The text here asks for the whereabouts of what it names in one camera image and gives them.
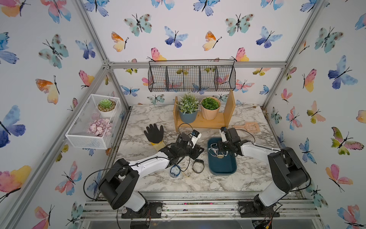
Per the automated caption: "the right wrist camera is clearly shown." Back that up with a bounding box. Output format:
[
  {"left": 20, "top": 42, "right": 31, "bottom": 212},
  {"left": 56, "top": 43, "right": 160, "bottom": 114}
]
[{"left": 220, "top": 127, "right": 227, "bottom": 142}]

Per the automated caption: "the white mesh wall shelf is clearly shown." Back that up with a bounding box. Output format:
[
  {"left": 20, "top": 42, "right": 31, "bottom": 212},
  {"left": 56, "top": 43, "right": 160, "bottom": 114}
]
[{"left": 65, "top": 94, "right": 122, "bottom": 149}]

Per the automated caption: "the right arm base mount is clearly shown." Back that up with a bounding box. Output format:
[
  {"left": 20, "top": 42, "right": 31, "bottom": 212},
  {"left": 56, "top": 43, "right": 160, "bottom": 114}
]
[{"left": 238, "top": 194, "right": 280, "bottom": 218}]

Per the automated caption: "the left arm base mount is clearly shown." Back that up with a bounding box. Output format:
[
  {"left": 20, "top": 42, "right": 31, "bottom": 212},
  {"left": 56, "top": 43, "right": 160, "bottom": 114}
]
[{"left": 121, "top": 202, "right": 163, "bottom": 219}]

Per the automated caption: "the pink strap watch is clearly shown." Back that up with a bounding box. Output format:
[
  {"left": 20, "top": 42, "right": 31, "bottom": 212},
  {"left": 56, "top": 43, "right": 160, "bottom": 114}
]
[{"left": 208, "top": 143, "right": 219, "bottom": 157}]

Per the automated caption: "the aluminium frame post left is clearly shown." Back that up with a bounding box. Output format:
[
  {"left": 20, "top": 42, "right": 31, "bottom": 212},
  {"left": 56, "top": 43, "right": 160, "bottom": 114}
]
[{"left": 74, "top": 1, "right": 130, "bottom": 111}]

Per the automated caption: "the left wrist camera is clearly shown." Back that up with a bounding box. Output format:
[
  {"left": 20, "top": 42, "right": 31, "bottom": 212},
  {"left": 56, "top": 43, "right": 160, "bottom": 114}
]
[{"left": 190, "top": 130, "right": 202, "bottom": 148}]

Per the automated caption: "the black and yellow work glove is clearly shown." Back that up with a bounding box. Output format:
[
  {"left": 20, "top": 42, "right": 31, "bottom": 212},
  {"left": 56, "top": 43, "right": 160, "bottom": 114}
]
[{"left": 144, "top": 124, "right": 166, "bottom": 151}]

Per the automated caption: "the blue round watch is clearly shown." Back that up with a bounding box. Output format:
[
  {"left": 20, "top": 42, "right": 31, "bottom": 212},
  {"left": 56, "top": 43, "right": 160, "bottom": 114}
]
[{"left": 170, "top": 165, "right": 181, "bottom": 178}]

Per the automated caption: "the green moss plant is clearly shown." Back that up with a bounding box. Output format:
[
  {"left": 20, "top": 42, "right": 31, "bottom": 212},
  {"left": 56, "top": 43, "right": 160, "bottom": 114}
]
[{"left": 201, "top": 97, "right": 220, "bottom": 110}]

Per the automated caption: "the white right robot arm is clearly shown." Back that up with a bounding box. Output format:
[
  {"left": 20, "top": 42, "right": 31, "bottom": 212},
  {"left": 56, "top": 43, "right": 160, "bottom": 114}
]
[{"left": 219, "top": 127, "right": 311, "bottom": 210}]

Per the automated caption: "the blue plant pot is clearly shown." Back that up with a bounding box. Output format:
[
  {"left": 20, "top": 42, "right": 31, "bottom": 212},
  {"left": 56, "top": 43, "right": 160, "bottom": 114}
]
[{"left": 179, "top": 111, "right": 198, "bottom": 124}]

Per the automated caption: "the black digital watch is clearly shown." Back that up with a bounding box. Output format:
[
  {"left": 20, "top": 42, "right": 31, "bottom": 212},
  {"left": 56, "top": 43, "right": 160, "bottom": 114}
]
[{"left": 192, "top": 159, "right": 205, "bottom": 174}]

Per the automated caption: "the beige strap watch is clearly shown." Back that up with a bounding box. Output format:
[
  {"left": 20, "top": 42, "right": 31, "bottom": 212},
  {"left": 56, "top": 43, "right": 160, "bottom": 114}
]
[{"left": 215, "top": 152, "right": 225, "bottom": 159}]

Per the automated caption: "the pink pebbles pile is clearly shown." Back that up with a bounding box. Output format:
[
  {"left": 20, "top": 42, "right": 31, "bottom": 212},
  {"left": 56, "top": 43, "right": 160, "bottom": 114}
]
[{"left": 87, "top": 118, "right": 112, "bottom": 137}]

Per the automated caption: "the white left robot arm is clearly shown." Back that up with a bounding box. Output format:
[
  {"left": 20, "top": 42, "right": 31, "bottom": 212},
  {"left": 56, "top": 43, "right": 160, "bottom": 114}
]
[{"left": 98, "top": 130, "right": 204, "bottom": 212}]

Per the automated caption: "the wooden plant shelf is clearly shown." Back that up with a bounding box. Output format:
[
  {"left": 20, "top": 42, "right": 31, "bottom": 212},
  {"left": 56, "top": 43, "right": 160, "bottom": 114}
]
[{"left": 173, "top": 91, "right": 236, "bottom": 132}]

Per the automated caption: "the pink plant pot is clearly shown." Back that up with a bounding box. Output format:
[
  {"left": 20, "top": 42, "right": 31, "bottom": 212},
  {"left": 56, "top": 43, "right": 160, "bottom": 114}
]
[{"left": 201, "top": 97, "right": 221, "bottom": 120}]

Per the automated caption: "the aluminium front rail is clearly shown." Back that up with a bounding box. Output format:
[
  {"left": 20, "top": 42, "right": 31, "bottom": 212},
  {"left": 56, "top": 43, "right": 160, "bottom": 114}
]
[{"left": 79, "top": 191, "right": 321, "bottom": 221}]

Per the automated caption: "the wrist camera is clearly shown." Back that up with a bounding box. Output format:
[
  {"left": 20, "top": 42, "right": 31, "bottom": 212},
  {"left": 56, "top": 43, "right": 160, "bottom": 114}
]
[
  {"left": 190, "top": 130, "right": 202, "bottom": 148},
  {"left": 220, "top": 127, "right": 227, "bottom": 142}
]

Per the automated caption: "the dark teal storage box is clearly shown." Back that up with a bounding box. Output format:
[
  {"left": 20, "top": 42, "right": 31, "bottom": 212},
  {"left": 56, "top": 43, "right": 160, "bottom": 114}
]
[{"left": 207, "top": 137, "right": 237, "bottom": 176}]

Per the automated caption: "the green leafy plant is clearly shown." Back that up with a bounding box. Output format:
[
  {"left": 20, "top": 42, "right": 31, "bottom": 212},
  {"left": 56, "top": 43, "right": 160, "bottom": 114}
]
[{"left": 178, "top": 93, "right": 200, "bottom": 114}]

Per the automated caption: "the succulent in white pot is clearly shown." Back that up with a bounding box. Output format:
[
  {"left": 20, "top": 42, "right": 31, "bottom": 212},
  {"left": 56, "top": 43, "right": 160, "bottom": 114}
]
[{"left": 98, "top": 99, "right": 116, "bottom": 119}]

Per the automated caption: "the black wire wall basket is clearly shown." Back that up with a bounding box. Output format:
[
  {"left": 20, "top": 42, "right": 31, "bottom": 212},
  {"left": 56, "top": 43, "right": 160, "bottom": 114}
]
[{"left": 147, "top": 59, "right": 236, "bottom": 94}]

